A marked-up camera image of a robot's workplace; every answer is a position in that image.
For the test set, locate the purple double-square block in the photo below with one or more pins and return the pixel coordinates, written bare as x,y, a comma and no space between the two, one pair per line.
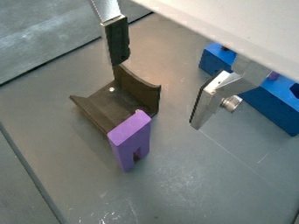
129,139

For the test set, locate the blue shape-sorter base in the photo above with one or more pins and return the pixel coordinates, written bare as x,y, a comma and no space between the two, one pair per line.
275,98

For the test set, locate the purple hexagon-top block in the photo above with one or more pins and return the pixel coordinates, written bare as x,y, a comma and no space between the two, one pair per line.
274,76

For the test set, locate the black curved holder stand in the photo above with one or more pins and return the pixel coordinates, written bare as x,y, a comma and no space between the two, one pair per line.
117,100

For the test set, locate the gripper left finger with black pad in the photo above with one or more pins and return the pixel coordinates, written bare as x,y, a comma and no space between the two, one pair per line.
113,26

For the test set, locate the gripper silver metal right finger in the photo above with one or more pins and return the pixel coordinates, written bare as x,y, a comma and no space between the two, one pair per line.
246,77

